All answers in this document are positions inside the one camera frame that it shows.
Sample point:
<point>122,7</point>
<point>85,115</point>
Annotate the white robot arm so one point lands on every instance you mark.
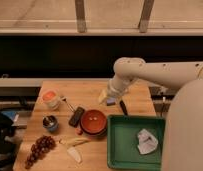
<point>183,137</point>

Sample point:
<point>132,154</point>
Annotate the green plastic tray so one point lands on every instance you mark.
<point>122,141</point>

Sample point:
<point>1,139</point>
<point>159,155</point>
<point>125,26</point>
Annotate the crumpled white cloth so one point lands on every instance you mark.
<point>148,143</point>

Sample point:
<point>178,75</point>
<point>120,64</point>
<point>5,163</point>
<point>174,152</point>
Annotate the white knife blade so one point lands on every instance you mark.
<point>74,154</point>

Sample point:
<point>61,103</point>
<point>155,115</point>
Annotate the white cup orange inside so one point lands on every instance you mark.
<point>51,99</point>

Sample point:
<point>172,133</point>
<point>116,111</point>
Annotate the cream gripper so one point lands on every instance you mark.
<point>103,97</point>

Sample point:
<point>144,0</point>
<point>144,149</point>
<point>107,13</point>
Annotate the small red fruit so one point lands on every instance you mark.
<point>79,131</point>

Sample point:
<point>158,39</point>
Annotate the black marker pen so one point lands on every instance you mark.
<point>123,107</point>

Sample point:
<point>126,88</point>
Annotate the red bowl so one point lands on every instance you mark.
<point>93,122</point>

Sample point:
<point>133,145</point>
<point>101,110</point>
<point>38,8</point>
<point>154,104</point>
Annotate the bunch of red grapes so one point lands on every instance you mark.
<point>38,150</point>

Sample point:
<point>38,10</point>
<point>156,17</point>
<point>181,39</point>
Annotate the dark bag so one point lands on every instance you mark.
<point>6,147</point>

